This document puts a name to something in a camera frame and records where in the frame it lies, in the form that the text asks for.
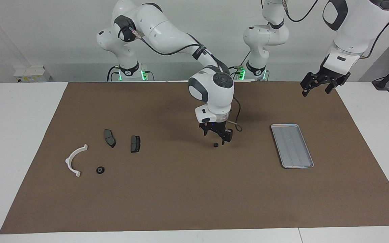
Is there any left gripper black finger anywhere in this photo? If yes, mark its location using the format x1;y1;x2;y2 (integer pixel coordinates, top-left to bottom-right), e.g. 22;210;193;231
325;80;340;95
300;73;317;97

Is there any black right arm base cable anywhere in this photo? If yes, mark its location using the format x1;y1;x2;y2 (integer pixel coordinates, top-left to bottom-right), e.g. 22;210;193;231
106;65;122;82

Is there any white semicircular plastic bracket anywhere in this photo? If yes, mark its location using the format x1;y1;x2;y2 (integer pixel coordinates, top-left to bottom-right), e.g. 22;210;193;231
65;144;88;178

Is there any white wall socket box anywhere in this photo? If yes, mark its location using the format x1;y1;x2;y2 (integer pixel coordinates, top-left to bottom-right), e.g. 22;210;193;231
13;65;52;83

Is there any brown table mat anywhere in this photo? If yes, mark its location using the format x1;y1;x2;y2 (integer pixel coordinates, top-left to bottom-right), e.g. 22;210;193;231
0;81;389;234

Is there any black arm base cable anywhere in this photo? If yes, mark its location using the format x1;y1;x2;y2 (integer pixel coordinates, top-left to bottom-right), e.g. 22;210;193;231
233;51;252;81
106;65;122;82

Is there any black left arm base cable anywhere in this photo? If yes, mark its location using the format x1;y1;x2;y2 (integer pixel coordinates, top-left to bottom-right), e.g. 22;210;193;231
233;51;252;81

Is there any silver metal tray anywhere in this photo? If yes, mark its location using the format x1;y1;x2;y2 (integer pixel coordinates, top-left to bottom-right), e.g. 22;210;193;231
270;124;314;169

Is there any short rectangular grey brake pad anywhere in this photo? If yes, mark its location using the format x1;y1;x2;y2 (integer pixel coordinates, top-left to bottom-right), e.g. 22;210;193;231
130;135;141;153

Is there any long grey brake pad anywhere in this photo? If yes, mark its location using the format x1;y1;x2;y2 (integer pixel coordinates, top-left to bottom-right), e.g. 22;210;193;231
104;129;116;148

